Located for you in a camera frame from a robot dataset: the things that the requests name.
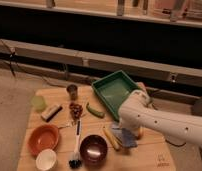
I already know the white cup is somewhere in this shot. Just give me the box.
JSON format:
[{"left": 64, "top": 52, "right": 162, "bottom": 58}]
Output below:
[{"left": 35, "top": 149, "right": 57, "bottom": 171}]

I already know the grey cloth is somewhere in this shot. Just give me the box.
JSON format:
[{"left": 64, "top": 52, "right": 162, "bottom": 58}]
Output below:
[{"left": 110, "top": 122, "right": 126, "bottom": 144}]

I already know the green plastic tray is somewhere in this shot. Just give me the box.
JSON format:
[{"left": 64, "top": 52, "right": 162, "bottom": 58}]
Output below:
[{"left": 92, "top": 70, "right": 138, "bottom": 121}]

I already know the black cable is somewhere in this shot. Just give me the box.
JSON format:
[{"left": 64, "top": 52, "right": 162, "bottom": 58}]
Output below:
[{"left": 165, "top": 138, "right": 188, "bottom": 148}]

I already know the black white eraser block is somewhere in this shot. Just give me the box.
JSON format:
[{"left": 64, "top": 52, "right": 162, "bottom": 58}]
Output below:
[{"left": 41, "top": 104, "right": 63, "bottom": 122}]

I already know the brown grape bunch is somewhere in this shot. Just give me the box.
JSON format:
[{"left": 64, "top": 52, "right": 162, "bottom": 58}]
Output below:
[{"left": 69, "top": 102, "right": 83, "bottom": 120}]

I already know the metal cup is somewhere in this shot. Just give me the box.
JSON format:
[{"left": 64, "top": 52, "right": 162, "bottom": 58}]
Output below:
[{"left": 66, "top": 84, "right": 78, "bottom": 100}]

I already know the orange bowl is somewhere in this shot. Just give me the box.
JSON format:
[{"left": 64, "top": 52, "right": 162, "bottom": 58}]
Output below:
[{"left": 28, "top": 124, "right": 60, "bottom": 156}]

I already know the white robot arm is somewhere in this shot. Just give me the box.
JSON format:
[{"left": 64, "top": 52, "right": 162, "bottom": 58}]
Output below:
[{"left": 118, "top": 90, "right": 202, "bottom": 148}]

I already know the green pepper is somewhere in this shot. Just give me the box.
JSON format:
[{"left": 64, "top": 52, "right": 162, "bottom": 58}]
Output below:
[{"left": 86, "top": 103, "right": 105, "bottom": 118}]

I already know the pale green cup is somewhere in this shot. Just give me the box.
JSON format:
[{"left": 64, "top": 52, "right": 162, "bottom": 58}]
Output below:
[{"left": 31, "top": 96, "right": 46, "bottom": 112}]

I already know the blue grey sponge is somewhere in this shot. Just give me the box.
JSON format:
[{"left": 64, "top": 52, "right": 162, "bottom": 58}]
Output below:
[{"left": 122, "top": 129, "right": 137, "bottom": 148}]

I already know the dark red bowl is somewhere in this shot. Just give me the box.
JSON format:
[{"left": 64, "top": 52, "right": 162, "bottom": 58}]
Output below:
[{"left": 80, "top": 135, "right": 108, "bottom": 166}]

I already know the red yellow apple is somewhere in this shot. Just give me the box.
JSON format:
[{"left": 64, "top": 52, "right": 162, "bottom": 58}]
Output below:
[{"left": 137, "top": 127, "right": 144, "bottom": 140}]

